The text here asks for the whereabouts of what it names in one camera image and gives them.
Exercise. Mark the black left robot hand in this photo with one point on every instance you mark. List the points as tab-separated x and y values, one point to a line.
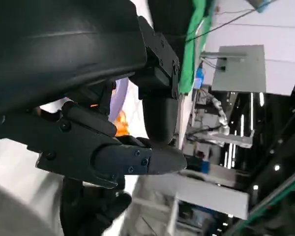
64	49

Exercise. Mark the orange white toy bread roll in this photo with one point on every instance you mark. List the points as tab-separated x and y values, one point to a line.
121	124

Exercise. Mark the lilac plate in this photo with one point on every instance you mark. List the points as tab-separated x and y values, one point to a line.
119	97

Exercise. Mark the green cloth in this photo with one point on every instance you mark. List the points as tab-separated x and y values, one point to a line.
193	49

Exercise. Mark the grey metal cabinet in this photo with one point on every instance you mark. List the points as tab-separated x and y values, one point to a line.
241	70

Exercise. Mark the small blue box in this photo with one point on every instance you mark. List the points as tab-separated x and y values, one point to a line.
205	167

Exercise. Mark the white workshop desk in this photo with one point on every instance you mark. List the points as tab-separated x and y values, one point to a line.
211	196

